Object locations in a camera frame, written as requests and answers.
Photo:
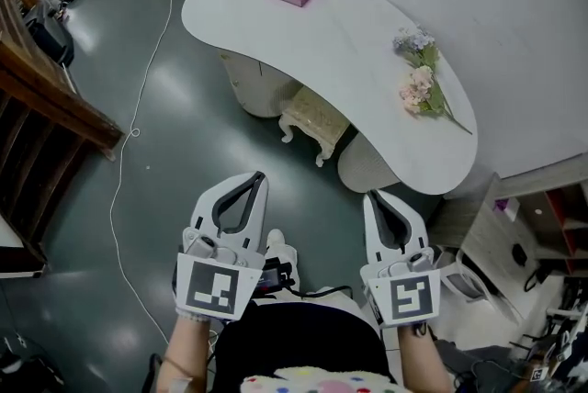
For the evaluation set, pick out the light wooden cabinet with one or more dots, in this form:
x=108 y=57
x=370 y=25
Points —
x=519 y=216

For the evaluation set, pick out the person's black top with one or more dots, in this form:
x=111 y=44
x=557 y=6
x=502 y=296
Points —
x=298 y=336

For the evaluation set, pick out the white plastic chair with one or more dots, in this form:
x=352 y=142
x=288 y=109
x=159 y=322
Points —
x=468 y=283

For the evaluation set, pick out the cream ornate stool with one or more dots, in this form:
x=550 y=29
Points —
x=314 y=113

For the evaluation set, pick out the white curved table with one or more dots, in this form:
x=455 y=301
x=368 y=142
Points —
x=331 y=37

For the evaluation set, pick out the fluffy dotted cream cloth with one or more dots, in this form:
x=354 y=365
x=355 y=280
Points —
x=321 y=382

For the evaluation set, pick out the pink artificial flower stem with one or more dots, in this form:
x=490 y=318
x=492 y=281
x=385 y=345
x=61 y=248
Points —
x=420 y=86

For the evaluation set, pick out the person's left forearm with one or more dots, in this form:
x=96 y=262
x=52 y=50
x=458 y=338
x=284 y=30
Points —
x=186 y=350

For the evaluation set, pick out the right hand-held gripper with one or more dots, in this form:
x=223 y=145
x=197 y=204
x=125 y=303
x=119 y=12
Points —
x=409 y=297

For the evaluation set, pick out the purple small box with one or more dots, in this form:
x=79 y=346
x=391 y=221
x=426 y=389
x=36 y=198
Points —
x=505 y=206

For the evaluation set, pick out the black waist device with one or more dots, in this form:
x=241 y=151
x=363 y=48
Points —
x=273 y=276

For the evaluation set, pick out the blue artificial flower stem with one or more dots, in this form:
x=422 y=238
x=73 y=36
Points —
x=418 y=41

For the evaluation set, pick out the person's right forearm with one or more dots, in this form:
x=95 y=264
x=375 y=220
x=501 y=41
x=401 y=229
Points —
x=420 y=359

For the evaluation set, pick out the person's white trouser leg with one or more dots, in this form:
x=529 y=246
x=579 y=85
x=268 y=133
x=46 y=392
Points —
x=282 y=253

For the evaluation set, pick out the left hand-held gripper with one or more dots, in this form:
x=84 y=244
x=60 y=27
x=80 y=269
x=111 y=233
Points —
x=212 y=288

